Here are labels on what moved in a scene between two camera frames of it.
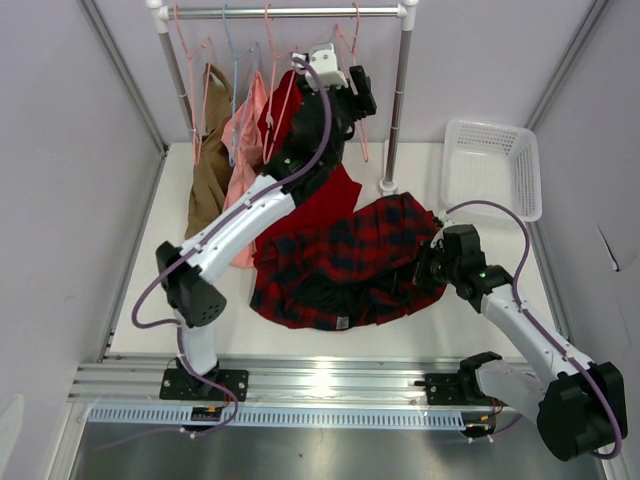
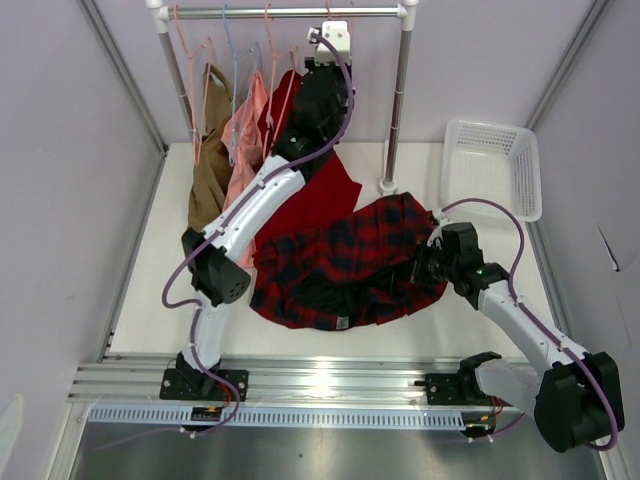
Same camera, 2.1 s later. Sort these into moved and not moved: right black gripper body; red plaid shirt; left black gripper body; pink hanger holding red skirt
Moved: left black gripper body
Not moved: right black gripper body; pink hanger holding red skirt; red plaid shirt
